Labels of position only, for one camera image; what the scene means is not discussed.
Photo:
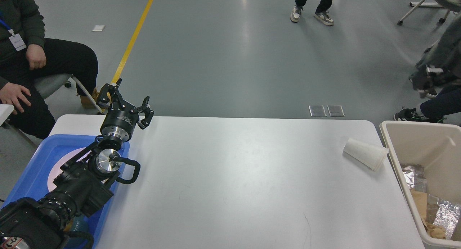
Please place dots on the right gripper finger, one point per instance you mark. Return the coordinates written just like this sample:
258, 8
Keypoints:
426, 80

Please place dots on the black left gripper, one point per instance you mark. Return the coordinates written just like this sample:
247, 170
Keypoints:
117, 122

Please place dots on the white cup sideways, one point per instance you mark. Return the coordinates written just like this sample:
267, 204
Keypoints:
370, 155

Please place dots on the pink plate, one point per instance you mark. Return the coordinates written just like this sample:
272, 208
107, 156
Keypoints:
56, 169

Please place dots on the brown paper bag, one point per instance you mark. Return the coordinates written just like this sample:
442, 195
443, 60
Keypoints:
421, 201

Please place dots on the grey-blue mug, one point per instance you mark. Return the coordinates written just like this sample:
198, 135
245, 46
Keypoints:
79, 224

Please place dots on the foil with paper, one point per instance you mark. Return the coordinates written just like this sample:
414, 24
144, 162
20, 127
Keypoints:
444, 213

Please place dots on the brown paper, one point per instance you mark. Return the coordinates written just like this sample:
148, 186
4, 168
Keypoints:
434, 231

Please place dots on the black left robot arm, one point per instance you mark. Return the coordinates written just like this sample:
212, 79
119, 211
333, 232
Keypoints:
83, 187

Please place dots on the person in black clothes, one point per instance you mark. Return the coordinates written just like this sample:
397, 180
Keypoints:
447, 102

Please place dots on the person in blue jeans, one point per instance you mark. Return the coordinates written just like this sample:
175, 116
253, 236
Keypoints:
445, 53

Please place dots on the brown shoe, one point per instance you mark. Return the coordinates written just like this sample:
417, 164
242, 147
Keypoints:
90, 99

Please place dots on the beige waste bin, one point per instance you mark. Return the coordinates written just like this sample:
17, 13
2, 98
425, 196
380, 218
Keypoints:
436, 147

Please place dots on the grey office chair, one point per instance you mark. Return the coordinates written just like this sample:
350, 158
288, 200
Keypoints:
46, 86

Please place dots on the foil scrap in bin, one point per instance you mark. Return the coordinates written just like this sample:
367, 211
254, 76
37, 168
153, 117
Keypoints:
415, 177

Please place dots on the floor outlet plate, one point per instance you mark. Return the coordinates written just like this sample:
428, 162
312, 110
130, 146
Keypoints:
317, 111
336, 111

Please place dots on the dark seated person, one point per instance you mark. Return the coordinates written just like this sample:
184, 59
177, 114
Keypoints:
26, 55

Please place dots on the white side table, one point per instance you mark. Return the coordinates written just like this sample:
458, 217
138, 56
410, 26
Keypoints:
5, 111

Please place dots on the blue plastic tray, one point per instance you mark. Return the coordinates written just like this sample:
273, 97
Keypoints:
33, 181

